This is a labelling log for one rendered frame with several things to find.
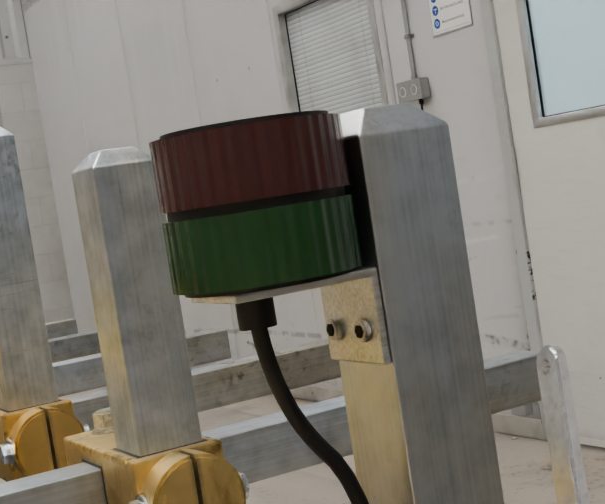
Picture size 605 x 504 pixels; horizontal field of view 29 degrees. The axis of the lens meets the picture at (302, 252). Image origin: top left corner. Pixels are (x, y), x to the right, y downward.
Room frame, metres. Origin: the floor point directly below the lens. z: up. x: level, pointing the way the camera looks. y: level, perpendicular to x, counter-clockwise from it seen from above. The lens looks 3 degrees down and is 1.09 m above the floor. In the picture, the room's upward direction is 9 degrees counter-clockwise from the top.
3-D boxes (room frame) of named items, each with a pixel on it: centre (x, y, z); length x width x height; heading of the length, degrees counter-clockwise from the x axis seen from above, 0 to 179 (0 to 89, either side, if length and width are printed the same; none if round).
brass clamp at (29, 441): (0.85, 0.22, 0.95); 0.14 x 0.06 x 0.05; 28
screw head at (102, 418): (0.68, 0.12, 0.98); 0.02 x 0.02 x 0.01
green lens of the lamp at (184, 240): (0.37, 0.01, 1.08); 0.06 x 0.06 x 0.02
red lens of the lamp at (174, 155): (0.37, 0.01, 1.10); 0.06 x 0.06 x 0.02
